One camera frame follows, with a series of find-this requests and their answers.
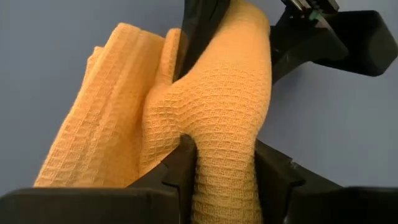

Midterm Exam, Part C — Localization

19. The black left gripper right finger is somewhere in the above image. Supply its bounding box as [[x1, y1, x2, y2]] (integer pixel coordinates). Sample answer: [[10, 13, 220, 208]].
[[254, 139, 398, 224]]

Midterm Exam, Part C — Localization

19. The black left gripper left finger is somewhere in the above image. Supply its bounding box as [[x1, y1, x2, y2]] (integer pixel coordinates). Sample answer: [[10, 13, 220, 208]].
[[0, 133, 198, 224]]

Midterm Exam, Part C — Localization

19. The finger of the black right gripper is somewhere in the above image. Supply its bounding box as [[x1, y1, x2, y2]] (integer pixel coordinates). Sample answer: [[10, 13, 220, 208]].
[[270, 18, 349, 85], [173, 0, 231, 82]]

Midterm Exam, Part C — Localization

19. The yellow orange waffle towel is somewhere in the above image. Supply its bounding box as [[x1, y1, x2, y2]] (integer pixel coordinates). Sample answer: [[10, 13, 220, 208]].
[[33, 0, 274, 224]]

